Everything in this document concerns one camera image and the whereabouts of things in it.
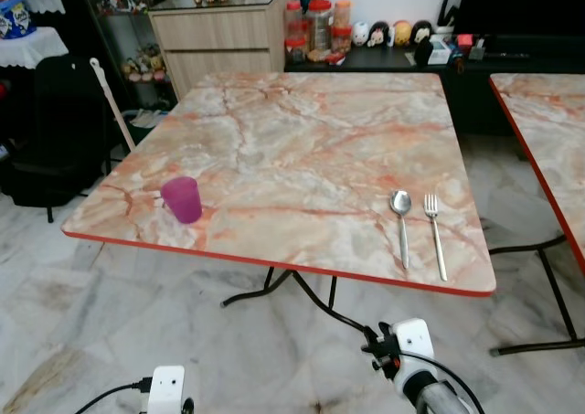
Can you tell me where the silver metal fork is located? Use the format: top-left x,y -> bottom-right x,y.
423,194 -> 450,282

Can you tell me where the silver metal spoon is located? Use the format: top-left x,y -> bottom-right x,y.
389,190 -> 413,271

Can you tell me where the purple plastic cup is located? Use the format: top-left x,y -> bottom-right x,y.
160,176 -> 203,225

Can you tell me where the marble pattern folding table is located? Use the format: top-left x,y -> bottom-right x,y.
488,73 -> 585,357
61,71 -> 497,337

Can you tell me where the small white box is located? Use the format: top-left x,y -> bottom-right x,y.
427,39 -> 455,66

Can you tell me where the black chair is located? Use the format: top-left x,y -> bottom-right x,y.
0,52 -> 117,224

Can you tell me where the white toy figurine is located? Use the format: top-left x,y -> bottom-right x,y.
352,23 -> 372,48

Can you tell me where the black and pink toy figurine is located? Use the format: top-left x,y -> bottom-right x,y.
371,21 -> 393,48

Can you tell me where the yellow toy figurine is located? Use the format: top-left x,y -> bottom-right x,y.
393,21 -> 414,48

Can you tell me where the orange-lid plastic jar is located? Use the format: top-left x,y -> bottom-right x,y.
332,0 -> 354,52

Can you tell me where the large red-lid plastic jar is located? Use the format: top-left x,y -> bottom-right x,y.
307,0 -> 334,55

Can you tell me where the red-lid jar with red label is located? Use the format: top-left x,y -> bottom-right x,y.
283,1 -> 308,51

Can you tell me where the light wooden cabinet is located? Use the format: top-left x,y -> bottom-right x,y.
148,0 -> 299,101

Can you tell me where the black glass display shelf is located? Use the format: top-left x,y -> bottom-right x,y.
77,0 -> 175,113

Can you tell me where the black television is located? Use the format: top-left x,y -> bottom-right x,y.
455,0 -> 585,40

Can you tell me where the white lace shelf cloth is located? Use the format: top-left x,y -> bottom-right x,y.
0,26 -> 70,69

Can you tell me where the blue printed tin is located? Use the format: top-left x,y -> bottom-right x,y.
0,0 -> 38,40

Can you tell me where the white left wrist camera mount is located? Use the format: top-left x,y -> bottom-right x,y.
146,366 -> 186,414

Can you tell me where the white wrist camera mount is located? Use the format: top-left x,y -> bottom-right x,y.
391,318 -> 435,379
146,366 -> 186,414

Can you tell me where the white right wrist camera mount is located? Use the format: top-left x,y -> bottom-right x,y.
391,318 -> 435,379

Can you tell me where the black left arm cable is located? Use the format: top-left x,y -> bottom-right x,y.
74,377 -> 153,414

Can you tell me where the white long-handled stick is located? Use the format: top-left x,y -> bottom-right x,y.
89,57 -> 137,154

